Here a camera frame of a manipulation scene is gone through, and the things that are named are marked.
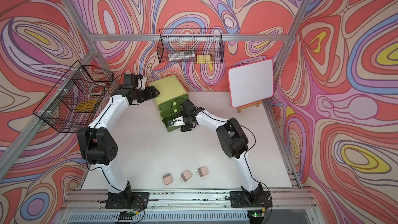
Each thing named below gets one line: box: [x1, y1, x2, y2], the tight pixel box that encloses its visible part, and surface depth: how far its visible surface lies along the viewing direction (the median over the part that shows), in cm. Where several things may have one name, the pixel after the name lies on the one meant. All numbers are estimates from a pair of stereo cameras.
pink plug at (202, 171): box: [195, 165, 209, 177], surface depth 83 cm
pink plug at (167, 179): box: [162, 171, 173, 186], surface depth 80 cm
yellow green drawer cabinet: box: [148, 75, 189, 116], surface depth 93 cm
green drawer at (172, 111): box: [159, 104, 184, 118], surface depth 95 cm
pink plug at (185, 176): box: [179, 169, 192, 182], surface depth 81 cm
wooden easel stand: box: [236, 100, 263, 114], surface depth 108 cm
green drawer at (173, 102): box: [157, 93, 190, 112], surface depth 91 cm
